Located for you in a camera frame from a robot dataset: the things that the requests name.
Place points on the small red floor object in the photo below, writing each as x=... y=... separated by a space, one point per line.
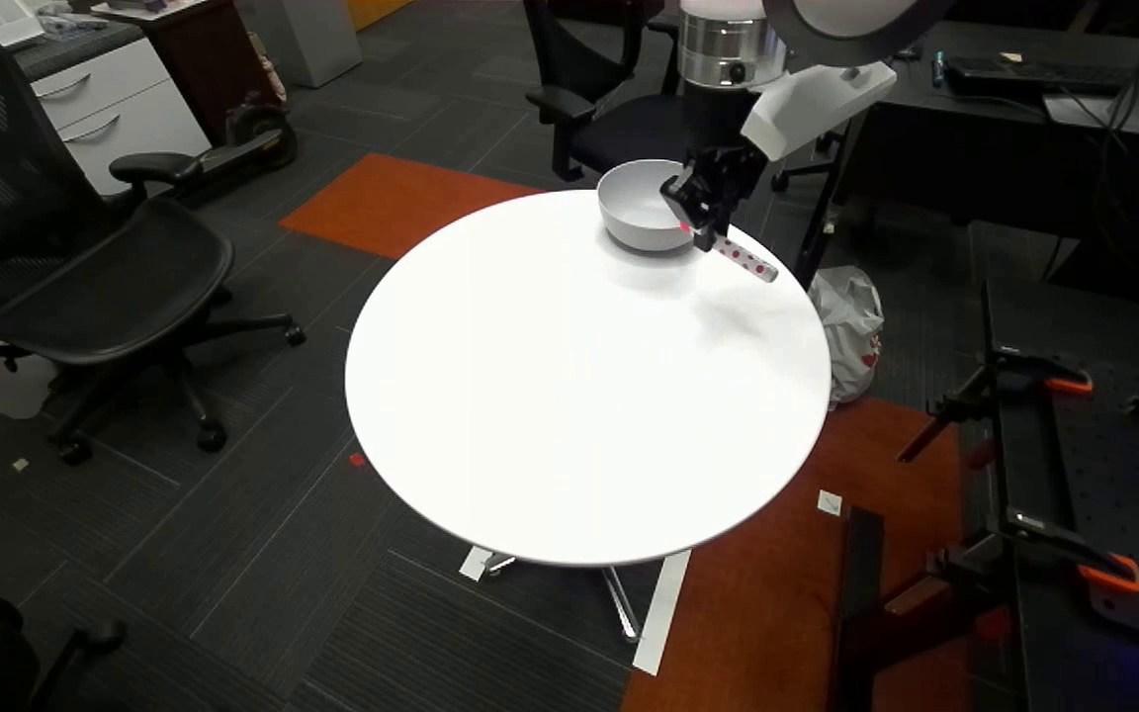
x=359 y=461

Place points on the grey round bowl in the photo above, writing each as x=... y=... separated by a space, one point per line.
x=636 y=213

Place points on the white plastic bag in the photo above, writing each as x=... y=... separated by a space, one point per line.
x=846 y=323

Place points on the small white paper tag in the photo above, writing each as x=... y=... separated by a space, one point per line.
x=831 y=503

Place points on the black office desk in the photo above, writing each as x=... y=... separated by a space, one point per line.
x=991 y=145

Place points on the black swivel chair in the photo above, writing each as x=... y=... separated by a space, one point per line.
x=812 y=170

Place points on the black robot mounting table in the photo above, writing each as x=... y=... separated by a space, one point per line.
x=1107 y=528

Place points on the white table base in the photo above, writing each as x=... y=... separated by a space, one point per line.
x=661 y=615

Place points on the black padded office chair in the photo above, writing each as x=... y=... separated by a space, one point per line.
x=622 y=130

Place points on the black mesh office chair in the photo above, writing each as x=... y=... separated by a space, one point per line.
x=108 y=283

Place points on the white drawer cabinet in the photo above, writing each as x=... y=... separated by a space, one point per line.
x=120 y=105

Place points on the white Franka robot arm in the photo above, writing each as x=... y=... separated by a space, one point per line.
x=808 y=101

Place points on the dark brown cabinet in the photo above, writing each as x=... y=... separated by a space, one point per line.
x=218 y=62

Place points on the pink and white marker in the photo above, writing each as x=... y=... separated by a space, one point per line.
x=746 y=260

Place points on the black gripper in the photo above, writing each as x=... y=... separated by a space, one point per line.
x=726 y=163

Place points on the black keyboard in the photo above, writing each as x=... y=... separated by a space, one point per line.
x=1046 y=75

